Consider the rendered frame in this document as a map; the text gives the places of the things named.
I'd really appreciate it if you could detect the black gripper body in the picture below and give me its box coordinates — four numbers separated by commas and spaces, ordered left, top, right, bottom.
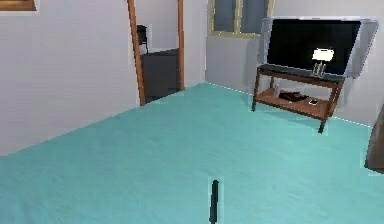
208, 179, 220, 224

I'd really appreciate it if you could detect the brown wooden television stand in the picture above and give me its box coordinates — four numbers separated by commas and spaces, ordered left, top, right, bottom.
251, 63, 348, 135

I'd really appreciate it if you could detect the black flat box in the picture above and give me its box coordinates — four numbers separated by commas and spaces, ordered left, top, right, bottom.
278, 90, 310, 103

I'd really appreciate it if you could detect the dark grey counter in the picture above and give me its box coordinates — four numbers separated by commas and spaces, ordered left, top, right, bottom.
140, 48, 180, 99

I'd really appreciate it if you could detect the brown furniture piece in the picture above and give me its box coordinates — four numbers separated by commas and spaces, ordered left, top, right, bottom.
364, 103, 384, 175

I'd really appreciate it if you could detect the white small table lamp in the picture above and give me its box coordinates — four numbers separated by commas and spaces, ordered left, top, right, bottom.
311, 47, 336, 78

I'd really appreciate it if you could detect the black coffee machine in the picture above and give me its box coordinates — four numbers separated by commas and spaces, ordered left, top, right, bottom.
136, 24, 150, 55

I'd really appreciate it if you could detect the wooden framed picture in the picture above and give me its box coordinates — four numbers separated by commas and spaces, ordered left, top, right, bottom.
0, 0, 37, 12

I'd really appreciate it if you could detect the brown wooden door frame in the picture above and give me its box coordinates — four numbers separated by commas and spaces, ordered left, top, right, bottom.
126, 0, 186, 107

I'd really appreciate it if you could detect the black television with grey frame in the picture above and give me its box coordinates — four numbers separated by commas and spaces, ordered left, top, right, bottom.
262, 16, 380, 80

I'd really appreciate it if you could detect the window with pale wooden frame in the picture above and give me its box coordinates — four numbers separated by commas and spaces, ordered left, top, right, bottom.
207, 0, 276, 38

